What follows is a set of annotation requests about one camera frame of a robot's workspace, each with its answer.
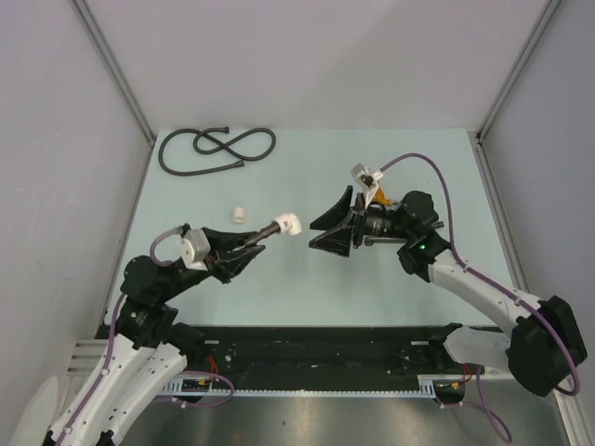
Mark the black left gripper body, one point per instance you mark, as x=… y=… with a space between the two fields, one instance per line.
x=210 y=264

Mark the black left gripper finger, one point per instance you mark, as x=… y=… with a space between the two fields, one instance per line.
x=235 y=262
x=225 y=242

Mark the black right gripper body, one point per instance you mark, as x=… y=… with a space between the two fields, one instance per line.
x=359 y=221

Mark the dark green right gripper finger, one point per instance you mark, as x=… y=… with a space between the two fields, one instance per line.
x=336 y=241
x=335 y=214

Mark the white plastic pipe tee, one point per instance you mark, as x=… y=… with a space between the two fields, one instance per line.
x=288 y=224

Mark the brushed steel water faucet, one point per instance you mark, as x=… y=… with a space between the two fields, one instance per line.
x=253 y=238

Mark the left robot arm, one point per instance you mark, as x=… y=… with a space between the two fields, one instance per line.
x=146 y=347

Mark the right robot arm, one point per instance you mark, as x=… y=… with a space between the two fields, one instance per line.
x=540 y=343

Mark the orange faucet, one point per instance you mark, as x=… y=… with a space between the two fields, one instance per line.
x=381 y=198

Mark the dark metal L-shaped faucet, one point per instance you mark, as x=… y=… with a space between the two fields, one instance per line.
x=370 y=241

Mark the white plastic pipe coupling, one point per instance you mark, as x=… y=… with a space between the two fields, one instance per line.
x=239 y=215

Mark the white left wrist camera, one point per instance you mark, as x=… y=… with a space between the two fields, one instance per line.
x=194 y=249

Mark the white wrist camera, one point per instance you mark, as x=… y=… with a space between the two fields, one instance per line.
x=368 y=179
x=194 y=249

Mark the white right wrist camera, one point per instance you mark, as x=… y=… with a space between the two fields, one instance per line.
x=368 y=179

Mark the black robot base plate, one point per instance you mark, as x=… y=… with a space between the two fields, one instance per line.
x=328 y=359

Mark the left aluminium frame post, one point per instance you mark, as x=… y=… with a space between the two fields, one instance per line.
x=96 y=37

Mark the aluminium frame post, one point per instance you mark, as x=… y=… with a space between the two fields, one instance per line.
x=96 y=37
x=544 y=20

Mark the right aluminium frame post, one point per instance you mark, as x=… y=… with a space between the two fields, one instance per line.
x=544 y=20

